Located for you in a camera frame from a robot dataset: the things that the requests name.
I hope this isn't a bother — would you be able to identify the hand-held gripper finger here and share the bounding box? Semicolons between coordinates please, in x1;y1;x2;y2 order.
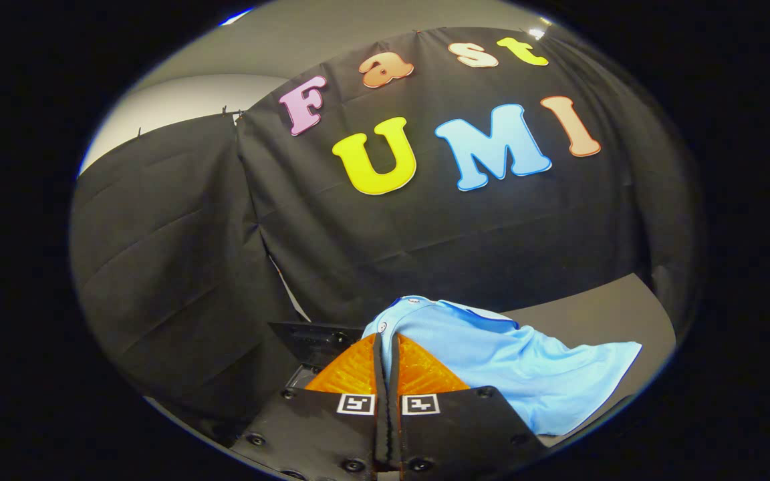
390;333;551;481
230;333;390;481

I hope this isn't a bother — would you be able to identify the light blue polo shirt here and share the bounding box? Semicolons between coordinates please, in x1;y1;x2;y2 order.
362;296;643;436

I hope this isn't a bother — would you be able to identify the grey cabinet with dark top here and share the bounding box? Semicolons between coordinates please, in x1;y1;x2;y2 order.
499;273;678;448

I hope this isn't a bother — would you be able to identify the black backdrop cloth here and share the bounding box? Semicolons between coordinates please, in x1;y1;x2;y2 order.
70;27;703;445

